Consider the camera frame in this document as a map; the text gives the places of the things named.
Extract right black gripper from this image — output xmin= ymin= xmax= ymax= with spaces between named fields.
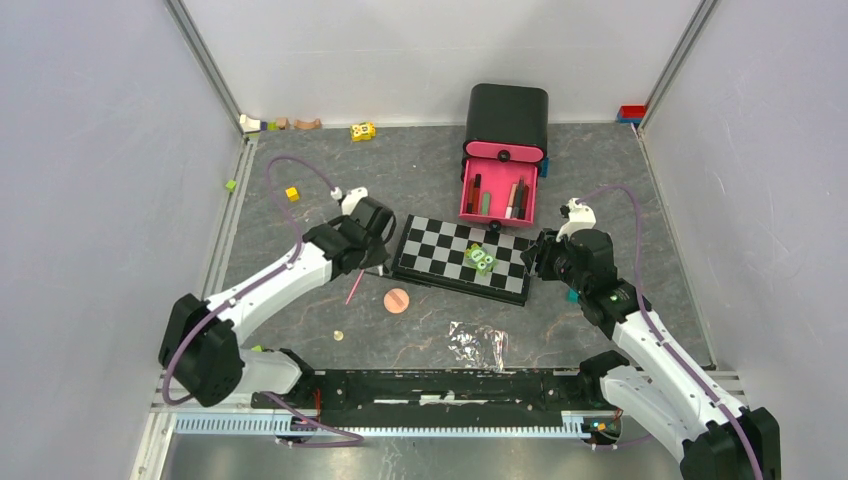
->
xmin=519 ymin=227 xmax=588 ymax=294

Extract black eyeliner pencil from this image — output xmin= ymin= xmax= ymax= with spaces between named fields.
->
xmin=511 ymin=177 xmax=525 ymax=219

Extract red lip gloss tube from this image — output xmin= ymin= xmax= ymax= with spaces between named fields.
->
xmin=518 ymin=185 xmax=530 ymax=220

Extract green tube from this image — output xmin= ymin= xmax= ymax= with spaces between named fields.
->
xmin=480 ymin=192 xmax=491 ymax=215

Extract dark red pencil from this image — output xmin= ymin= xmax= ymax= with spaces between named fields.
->
xmin=464 ymin=174 xmax=482 ymax=214

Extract clear plastic wrapper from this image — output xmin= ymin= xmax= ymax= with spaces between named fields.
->
xmin=448 ymin=321 xmax=509 ymax=372

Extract beige white makeup pen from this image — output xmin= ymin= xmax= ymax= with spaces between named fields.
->
xmin=504 ymin=183 xmax=518 ymax=218

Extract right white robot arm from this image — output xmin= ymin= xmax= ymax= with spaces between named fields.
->
xmin=521 ymin=199 xmax=782 ymax=479

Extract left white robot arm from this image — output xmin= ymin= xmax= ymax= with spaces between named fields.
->
xmin=158 ymin=187 xmax=396 ymax=408

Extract pink lip gloss wand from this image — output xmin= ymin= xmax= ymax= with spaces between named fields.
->
xmin=345 ymin=269 xmax=366 ymax=305

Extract green owl toy block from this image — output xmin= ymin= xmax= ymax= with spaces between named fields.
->
xmin=465 ymin=243 xmax=498 ymax=275

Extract black white chessboard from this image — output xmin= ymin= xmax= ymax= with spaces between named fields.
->
xmin=391 ymin=215 xmax=531 ymax=306

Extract round pink powder puff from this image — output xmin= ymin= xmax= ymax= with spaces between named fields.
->
xmin=383 ymin=288 xmax=410 ymax=314

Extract small yellow cube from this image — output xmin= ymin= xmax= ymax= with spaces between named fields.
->
xmin=285 ymin=187 xmax=300 ymax=202

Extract blue block behind cabinet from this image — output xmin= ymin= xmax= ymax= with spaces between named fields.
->
xmin=538 ymin=157 xmax=549 ymax=178

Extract yellow toy block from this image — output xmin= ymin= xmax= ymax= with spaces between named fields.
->
xmin=350 ymin=122 xmax=376 ymax=142

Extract wooden arch block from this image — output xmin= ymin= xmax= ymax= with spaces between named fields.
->
xmin=292 ymin=118 xmax=322 ymax=130

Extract black drawer cabinet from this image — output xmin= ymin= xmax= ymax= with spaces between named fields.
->
xmin=463 ymin=83 xmax=549 ymax=158

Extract white toy block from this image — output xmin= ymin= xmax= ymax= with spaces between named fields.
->
xmin=238 ymin=114 xmax=264 ymax=134

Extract red blue blocks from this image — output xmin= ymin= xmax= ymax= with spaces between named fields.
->
xmin=616 ymin=105 xmax=647 ymax=125

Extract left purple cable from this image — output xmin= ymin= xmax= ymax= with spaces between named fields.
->
xmin=161 ymin=156 xmax=366 ymax=449

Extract purple cable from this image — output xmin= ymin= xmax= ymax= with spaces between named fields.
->
xmin=161 ymin=156 xmax=366 ymax=449
xmin=576 ymin=184 xmax=766 ymax=480

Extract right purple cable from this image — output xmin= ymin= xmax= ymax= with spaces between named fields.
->
xmin=576 ymin=184 xmax=766 ymax=480

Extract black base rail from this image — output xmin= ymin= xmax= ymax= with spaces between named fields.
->
xmin=281 ymin=368 xmax=623 ymax=429

